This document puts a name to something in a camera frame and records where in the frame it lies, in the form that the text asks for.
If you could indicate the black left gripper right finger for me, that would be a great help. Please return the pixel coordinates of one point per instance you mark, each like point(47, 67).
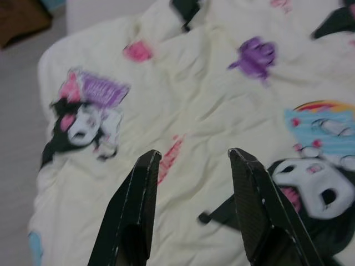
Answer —
point(266, 210)

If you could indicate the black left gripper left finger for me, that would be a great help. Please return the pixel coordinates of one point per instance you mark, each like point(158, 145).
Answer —
point(130, 210)

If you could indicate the cream cartoon print quilt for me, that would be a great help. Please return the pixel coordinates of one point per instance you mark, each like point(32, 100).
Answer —
point(194, 97)

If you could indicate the beige sheeted mattress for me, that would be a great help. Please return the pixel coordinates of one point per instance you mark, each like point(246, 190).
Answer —
point(97, 14)

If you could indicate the brown closed cardboard box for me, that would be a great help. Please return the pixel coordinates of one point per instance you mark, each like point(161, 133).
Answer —
point(22, 19)

